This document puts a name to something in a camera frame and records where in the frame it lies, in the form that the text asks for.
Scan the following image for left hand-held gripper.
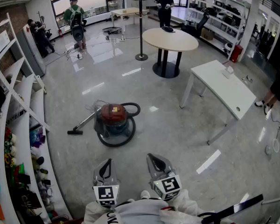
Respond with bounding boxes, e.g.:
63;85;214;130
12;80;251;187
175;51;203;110
92;159;120;208

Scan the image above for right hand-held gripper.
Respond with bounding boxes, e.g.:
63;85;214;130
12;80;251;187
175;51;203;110
146;153;182;202

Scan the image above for red canister vacuum cleaner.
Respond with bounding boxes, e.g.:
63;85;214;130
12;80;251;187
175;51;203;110
67;102;141;148

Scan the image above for person's right forearm white sleeve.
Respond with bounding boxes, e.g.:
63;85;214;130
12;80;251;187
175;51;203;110
167;189;203;217

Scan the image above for person's left forearm white sleeve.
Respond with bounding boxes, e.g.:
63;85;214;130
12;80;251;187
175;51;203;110
83;200;116;224

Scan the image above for person's white torso clothing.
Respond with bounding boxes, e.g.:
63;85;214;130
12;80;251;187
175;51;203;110
100;198;227;224

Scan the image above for purple shiny decoration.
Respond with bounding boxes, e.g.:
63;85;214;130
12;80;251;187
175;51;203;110
28;127;47;149

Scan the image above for black flat bar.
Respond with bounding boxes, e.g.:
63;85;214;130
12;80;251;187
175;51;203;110
197;194;264;224

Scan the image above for yellow sunflower bunch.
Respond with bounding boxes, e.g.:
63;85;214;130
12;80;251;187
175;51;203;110
4;152;17;168

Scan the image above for white rectangular desk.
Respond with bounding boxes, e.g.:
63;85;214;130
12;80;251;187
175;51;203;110
179;59;257;146

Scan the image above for white shelving unit with clutter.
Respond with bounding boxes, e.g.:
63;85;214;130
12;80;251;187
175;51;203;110
0;12;73;224

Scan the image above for small white box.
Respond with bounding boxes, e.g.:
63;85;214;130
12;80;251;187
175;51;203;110
222;65;235;79

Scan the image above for small white floor parts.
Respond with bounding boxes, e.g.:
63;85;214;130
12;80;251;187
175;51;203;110
241;75;254;85

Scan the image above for round beige table black legs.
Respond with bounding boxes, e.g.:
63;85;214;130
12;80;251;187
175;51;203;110
141;27;199;79

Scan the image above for black coat rack stand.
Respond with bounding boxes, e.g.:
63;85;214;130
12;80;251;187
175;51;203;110
130;0;153;61

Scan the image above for red box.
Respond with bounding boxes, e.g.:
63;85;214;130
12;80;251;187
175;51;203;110
229;44;244;63

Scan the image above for grey metal cabinet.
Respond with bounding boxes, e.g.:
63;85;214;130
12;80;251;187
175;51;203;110
15;24;47;78

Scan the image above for cardboard box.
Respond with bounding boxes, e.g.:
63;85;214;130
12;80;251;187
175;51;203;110
200;28;215;41

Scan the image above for black upright machine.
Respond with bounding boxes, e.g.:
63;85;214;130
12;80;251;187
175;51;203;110
181;11;211;38

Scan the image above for white shelving unit with appliances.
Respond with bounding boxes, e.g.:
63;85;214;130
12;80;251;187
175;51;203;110
186;0;248;61

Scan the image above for beige rectangular table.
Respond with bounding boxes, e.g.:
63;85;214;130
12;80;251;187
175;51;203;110
110;7;150;36

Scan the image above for white carton box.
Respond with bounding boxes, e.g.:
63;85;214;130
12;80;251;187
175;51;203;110
0;30;11;54

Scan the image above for white column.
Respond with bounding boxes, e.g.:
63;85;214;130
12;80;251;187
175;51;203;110
237;0;262;63

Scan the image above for grey vacuum power cord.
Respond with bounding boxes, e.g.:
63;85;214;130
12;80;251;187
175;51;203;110
85;99;105;113

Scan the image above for white floor cable with loop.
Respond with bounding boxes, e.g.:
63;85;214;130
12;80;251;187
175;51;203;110
264;110;280;155

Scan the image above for black floor cables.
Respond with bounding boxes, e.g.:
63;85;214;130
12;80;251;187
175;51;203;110
45;47;85;66

